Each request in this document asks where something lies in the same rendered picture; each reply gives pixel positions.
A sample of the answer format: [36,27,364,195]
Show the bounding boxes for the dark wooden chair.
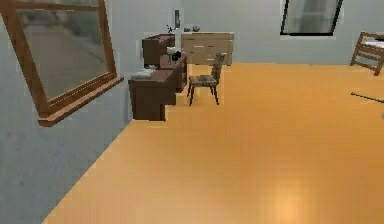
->
[186,52,228,107]

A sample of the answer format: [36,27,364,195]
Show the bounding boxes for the brown framed window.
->
[0,0,125,128]

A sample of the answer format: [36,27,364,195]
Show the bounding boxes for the white open book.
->
[129,67,158,81]

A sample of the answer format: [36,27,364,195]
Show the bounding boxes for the brown wooden bed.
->
[349,31,384,77]

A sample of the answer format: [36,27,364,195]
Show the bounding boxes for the black framed window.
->
[279,0,345,37]

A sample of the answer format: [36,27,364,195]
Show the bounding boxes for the light wooden dresser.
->
[181,31,235,67]

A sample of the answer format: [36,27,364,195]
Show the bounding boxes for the dark brown cabinet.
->
[141,33,176,70]

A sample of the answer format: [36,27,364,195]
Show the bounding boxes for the dark brown desk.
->
[127,53,189,122]

